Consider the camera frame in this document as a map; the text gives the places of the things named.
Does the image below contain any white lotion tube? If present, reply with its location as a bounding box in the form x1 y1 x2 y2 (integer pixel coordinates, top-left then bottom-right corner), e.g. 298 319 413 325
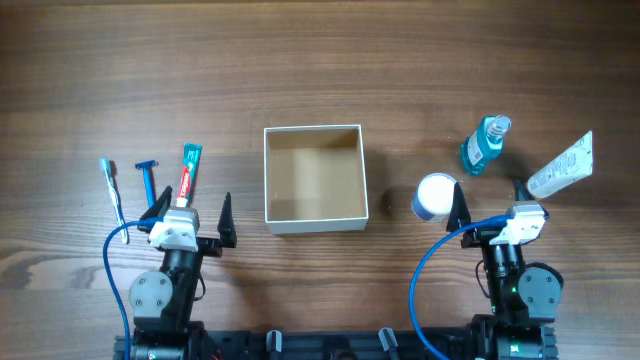
526 131 593 199

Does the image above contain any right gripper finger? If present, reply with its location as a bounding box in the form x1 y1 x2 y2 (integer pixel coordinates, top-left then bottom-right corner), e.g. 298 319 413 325
514 179 531 202
446 182 471 233

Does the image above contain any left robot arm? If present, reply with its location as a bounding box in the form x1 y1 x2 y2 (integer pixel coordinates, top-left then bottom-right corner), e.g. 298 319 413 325
114 187 237 360

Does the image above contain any right blue cable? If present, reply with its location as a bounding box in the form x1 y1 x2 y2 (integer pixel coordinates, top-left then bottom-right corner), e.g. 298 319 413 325
408 215 514 360

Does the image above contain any white cardboard box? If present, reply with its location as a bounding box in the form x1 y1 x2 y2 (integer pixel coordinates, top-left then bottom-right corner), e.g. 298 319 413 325
263 124 369 235

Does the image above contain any Colgate toothpaste tube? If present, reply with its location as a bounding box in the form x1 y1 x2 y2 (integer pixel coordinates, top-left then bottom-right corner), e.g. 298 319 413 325
176 143 202 207

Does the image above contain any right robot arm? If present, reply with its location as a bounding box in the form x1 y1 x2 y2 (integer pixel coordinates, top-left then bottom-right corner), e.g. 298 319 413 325
443 181 564 360

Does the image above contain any cotton swab jar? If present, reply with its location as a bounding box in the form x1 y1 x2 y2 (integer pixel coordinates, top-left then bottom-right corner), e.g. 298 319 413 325
411 173 457 222

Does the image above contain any left blue cable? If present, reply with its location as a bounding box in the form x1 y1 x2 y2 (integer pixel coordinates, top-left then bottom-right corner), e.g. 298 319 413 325
102 216 164 360

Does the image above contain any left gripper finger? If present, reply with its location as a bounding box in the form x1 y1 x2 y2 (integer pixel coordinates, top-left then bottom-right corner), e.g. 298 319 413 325
140 186 172 223
217 192 237 248

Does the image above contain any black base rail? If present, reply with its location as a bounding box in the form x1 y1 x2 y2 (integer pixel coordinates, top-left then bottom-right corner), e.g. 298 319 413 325
128 327 559 360

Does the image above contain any white blue toothbrush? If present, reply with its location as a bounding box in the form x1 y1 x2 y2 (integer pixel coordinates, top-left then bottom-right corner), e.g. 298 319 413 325
100 158 125 226

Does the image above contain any blue cable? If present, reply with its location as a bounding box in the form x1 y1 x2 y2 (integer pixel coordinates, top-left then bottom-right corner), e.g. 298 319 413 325
408 215 514 360
102 216 164 360

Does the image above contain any blue mouthwash bottle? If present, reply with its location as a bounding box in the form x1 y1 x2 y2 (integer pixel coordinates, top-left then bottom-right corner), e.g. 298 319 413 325
461 115 511 176

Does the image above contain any blue disposable razor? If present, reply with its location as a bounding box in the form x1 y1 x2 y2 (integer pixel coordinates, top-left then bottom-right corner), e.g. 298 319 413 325
135 160 157 207

